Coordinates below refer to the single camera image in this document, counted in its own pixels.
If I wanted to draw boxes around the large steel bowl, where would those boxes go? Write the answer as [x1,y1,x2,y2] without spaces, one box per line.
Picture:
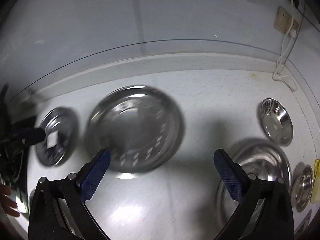
[216,141,293,227]

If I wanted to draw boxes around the small steel plate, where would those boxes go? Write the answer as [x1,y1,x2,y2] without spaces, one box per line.
[36,107,79,167]

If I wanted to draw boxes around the medium steel plate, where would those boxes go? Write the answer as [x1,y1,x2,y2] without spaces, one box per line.
[84,85,185,173]

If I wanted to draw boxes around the small steel bowl back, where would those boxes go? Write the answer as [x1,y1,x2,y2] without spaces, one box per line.
[259,98,293,147]

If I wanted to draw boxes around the small steel bowl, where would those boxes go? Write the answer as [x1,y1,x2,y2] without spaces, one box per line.
[291,165,313,212]
[259,98,293,147]

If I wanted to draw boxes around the person's left hand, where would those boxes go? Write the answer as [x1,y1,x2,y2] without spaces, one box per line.
[0,184,20,217]

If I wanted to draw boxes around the yellow cloth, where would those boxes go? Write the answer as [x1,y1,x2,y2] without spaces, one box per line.
[311,159,320,203]

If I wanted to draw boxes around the white power cable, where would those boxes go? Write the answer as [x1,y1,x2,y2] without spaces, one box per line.
[272,0,298,92]

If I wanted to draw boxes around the beige wall socket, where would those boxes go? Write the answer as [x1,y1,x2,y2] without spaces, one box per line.
[274,7,292,34]

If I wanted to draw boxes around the black power cable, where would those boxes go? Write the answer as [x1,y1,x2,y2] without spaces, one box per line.
[290,0,320,34]

